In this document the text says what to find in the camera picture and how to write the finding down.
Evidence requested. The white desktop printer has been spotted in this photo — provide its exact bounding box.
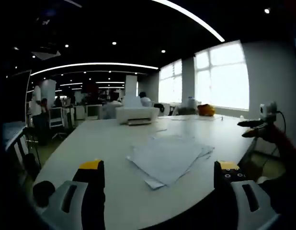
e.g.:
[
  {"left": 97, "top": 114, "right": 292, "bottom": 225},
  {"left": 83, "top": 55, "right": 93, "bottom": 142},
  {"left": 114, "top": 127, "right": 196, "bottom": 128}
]
[{"left": 115, "top": 95, "right": 160, "bottom": 127}]

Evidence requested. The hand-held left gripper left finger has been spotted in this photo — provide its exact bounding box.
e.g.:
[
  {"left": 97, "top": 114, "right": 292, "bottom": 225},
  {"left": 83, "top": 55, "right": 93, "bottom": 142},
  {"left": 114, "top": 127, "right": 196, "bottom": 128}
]
[{"left": 41, "top": 159, "right": 106, "bottom": 230}]

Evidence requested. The small bright window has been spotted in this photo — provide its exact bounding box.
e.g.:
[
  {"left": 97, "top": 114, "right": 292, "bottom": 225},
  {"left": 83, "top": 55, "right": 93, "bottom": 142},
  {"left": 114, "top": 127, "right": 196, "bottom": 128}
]
[{"left": 159, "top": 59, "right": 183, "bottom": 104}]

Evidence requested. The white cabinet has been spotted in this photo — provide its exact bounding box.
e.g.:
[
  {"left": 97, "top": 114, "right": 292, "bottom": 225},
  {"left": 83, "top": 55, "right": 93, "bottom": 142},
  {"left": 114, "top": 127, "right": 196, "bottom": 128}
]
[{"left": 86, "top": 104, "right": 103, "bottom": 120}]

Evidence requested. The orange bag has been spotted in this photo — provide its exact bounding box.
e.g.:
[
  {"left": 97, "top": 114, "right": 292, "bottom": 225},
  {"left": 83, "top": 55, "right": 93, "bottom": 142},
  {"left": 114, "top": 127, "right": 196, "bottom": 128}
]
[{"left": 197, "top": 103, "right": 216, "bottom": 117}]

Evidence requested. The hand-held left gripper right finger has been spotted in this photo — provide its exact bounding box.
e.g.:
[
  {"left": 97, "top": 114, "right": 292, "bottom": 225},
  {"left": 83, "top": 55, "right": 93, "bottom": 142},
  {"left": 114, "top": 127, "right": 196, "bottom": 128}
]
[{"left": 214, "top": 160, "right": 282, "bottom": 230}]

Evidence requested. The long ceiling light strip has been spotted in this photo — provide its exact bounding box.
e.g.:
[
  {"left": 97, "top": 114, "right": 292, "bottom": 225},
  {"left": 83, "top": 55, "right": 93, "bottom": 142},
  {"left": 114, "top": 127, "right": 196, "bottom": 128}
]
[{"left": 151, "top": 0, "right": 226, "bottom": 43}]

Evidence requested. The white plastic bottle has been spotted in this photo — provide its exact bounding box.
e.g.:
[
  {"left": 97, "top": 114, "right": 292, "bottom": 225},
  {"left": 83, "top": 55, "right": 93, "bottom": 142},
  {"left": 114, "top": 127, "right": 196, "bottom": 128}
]
[{"left": 187, "top": 96, "right": 199, "bottom": 111}]

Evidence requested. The large bright window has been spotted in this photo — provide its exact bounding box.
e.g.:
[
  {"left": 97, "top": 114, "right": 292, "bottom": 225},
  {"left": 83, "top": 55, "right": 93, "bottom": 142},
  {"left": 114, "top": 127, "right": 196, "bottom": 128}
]
[{"left": 194, "top": 40, "right": 250, "bottom": 111}]

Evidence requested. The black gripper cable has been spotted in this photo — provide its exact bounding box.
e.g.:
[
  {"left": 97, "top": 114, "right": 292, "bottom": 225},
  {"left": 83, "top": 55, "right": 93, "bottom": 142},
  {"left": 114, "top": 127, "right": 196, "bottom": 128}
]
[{"left": 276, "top": 109, "right": 287, "bottom": 137}]

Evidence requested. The black rounded object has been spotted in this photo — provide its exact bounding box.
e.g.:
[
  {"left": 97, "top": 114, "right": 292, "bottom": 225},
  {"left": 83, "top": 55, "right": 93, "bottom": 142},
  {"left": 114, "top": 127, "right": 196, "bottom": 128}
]
[{"left": 33, "top": 181, "right": 56, "bottom": 208}]

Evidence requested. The thin ceiling light strip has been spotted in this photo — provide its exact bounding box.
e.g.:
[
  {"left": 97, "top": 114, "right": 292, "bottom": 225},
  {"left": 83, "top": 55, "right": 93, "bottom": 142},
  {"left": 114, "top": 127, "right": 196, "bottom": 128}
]
[{"left": 30, "top": 62, "right": 159, "bottom": 76}]

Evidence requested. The ceiling air conditioner unit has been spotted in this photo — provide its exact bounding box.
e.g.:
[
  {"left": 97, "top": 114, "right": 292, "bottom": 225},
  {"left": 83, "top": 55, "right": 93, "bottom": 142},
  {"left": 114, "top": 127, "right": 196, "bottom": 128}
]
[{"left": 32, "top": 49, "right": 62, "bottom": 61}]

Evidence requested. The stack of white printing papers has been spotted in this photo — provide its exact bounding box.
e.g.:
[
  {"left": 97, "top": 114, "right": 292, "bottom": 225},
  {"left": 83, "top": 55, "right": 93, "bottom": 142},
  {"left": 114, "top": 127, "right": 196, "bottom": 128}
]
[{"left": 125, "top": 134, "right": 215, "bottom": 190}]

